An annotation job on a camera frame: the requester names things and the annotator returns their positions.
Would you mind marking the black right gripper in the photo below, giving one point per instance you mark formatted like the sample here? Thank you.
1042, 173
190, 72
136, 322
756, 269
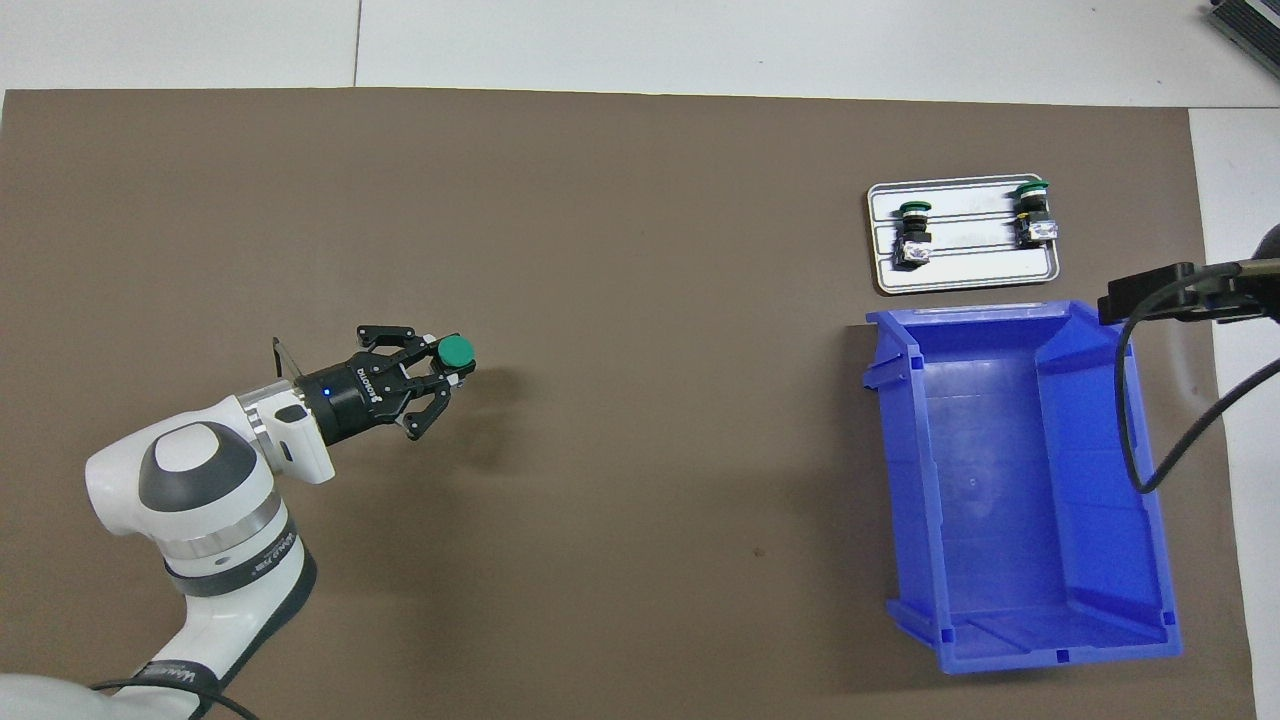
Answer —
1270, 280

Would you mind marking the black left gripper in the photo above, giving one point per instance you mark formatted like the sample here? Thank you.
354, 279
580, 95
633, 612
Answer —
355, 400

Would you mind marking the green push button switch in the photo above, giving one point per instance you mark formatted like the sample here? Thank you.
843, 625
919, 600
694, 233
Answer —
457, 350
1035, 215
912, 240

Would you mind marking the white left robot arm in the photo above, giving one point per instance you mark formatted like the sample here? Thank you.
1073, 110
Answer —
190, 500

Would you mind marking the grey metal tray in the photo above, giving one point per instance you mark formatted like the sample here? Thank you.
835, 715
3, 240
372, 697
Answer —
980, 270

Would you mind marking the blue plastic storage bin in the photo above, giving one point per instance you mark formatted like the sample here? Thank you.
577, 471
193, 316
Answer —
1010, 480

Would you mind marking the brown table mat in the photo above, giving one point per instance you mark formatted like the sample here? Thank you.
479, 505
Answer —
650, 500

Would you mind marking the grey ribbed metal device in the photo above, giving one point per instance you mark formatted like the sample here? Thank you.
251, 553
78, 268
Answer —
1250, 25

